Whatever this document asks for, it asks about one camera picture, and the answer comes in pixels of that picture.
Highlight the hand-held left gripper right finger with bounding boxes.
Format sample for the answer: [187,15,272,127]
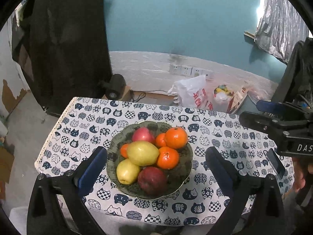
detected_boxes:
[207,147,285,235]

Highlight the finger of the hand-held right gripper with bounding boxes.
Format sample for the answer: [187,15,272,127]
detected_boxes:
[256,100,307,115]
[239,111,285,141]

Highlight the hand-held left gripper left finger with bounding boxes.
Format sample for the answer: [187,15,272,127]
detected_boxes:
[26,146,108,235]

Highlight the yellow pear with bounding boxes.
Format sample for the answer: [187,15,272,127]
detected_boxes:
[116,159,141,185]
[127,141,160,166]

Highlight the small tangerine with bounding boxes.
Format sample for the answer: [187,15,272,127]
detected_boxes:
[155,133,168,148]
[120,144,130,159]

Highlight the green glass bowl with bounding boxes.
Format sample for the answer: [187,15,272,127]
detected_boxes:
[106,120,193,200]

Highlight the large orange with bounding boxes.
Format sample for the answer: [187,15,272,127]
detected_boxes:
[156,146,180,169]
[165,127,188,149]

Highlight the bright red apple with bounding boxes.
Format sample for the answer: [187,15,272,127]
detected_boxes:
[132,127,156,144]

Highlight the dark red apple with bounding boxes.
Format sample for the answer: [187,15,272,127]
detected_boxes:
[137,166,168,196]

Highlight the person's right hand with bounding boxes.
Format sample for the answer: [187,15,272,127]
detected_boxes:
[292,157,313,194]

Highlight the grey-blue trash bin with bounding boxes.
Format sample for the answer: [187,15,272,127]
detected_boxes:
[236,94,261,115]

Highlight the black phone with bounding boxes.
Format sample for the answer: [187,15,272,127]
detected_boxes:
[265,148,286,179]

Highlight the cardboard scraps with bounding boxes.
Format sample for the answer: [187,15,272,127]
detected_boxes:
[227,87,248,114]

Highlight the cat print tablecloth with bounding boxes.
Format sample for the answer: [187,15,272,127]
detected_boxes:
[34,97,294,227]

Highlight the grey hanging jacket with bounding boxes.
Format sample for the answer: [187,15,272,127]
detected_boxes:
[271,37,313,108]

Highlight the red and white bag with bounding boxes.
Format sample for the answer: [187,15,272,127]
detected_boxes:
[213,84,236,113]

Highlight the wooden board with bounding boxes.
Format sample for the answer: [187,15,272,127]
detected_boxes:
[244,29,257,43]

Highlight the white plastic bag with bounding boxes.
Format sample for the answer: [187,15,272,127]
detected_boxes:
[167,75,213,110]

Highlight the brown cardboard box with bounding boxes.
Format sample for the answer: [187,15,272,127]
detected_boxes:
[0,147,15,184]

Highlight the black cylindrical speaker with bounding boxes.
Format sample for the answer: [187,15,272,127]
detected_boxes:
[99,73,126,100]

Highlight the grey striped cloth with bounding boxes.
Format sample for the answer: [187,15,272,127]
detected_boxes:
[254,0,310,64]

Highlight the black floor cable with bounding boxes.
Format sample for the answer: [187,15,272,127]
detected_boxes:
[131,90,147,102]

